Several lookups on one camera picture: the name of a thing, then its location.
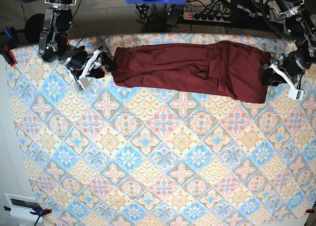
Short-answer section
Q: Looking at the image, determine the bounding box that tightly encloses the black round stool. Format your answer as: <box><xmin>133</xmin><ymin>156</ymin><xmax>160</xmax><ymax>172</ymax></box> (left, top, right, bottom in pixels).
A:
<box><xmin>24</xmin><ymin>13</ymin><xmax>45</xmax><ymax>44</ymax></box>

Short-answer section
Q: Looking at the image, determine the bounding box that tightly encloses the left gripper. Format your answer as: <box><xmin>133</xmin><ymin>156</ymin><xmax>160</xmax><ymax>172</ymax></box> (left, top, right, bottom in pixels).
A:
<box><xmin>261</xmin><ymin>51</ymin><xmax>309</xmax><ymax>90</ymax></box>

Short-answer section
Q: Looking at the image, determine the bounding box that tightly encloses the patterned tablecloth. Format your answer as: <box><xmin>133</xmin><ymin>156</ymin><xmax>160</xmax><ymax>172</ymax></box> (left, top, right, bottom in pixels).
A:
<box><xmin>6</xmin><ymin>45</ymin><xmax>316</xmax><ymax>226</ymax></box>

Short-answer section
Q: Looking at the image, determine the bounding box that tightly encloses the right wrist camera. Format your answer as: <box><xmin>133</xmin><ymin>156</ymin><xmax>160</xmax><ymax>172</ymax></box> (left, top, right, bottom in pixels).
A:
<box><xmin>73</xmin><ymin>77</ymin><xmax>90</xmax><ymax>92</ymax></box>

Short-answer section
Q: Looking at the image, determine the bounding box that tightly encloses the table clamp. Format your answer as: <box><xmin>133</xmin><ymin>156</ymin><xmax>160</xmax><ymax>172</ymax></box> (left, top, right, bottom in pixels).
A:
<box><xmin>4</xmin><ymin>206</ymin><xmax>52</xmax><ymax>226</ymax></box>
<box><xmin>305</xmin><ymin>209</ymin><xmax>315</xmax><ymax>214</ymax></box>
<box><xmin>0</xmin><ymin>27</ymin><xmax>18</xmax><ymax>67</ymax></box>

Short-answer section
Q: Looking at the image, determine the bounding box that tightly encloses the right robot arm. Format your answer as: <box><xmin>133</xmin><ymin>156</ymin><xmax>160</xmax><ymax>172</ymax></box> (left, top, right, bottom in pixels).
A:
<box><xmin>16</xmin><ymin>0</ymin><xmax>116</xmax><ymax>82</ymax></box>

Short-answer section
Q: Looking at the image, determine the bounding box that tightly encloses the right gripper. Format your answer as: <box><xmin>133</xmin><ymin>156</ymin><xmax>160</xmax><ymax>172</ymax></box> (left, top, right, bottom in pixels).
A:
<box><xmin>59</xmin><ymin>46</ymin><xmax>116</xmax><ymax>82</ymax></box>

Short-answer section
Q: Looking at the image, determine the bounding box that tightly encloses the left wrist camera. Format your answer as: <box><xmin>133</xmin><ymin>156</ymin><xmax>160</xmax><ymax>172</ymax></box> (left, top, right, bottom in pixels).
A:
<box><xmin>288</xmin><ymin>87</ymin><xmax>304</xmax><ymax>100</ymax></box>

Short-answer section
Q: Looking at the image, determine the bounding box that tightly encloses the white wall outlet box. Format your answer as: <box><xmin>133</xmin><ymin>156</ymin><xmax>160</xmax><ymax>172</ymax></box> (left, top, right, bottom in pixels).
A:
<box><xmin>5</xmin><ymin>193</ymin><xmax>40</xmax><ymax>222</ymax></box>

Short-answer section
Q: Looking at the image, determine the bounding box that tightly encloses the lower right table clamp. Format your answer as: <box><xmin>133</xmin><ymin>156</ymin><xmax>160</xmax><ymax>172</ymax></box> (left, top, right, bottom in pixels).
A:
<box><xmin>305</xmin><ymin>209</ymin><xmax>315</xmax><ymax>214</ymax></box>

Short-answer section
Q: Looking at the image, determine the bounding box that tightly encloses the lower left table clamp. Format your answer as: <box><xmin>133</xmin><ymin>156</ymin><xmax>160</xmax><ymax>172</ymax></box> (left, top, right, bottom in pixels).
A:
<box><xmin>4</xmin><ymin>206</ymin><xmax>52</xmax><ymax>226</ymax></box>

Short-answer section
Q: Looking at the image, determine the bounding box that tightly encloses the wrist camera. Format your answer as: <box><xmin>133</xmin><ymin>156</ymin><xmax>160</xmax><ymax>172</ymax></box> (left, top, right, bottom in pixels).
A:
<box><xmin>288</xmin><ymin>87</ymin><xmax>304</xmax><ymax>100</ymax></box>
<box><xmin>73</xmin><ymin>77</ymin><xmax>90</xmax><ymax>92</ymax></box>

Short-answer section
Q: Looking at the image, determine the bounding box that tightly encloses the dark red t-shirt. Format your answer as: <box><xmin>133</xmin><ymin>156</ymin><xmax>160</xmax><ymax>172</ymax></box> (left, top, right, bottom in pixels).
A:
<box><xmin>112</xmin><ymin>41</ymin><xmax>271</xmax><ymax>104</ymax></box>

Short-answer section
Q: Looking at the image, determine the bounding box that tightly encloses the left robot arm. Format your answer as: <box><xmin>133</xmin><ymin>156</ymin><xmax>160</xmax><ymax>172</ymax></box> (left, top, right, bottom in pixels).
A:
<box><xmin>252</xmin><ymin>0</ymin><xmax>316</xmax><ymax>89</ymax></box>

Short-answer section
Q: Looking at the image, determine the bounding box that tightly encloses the upper left table clamp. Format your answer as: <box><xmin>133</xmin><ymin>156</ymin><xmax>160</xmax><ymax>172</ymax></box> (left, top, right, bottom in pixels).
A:
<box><xmin>0</xmin><ymin>27</ymin><xmax>18</xmax><ymax>67</ymax></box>

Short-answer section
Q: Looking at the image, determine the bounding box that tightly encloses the white power strip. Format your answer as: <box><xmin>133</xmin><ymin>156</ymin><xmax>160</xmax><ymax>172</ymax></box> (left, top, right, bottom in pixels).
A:
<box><xmin>182</xmin><ymin>12</ymin><xmax>229</xmax><ymax>23</ymax></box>

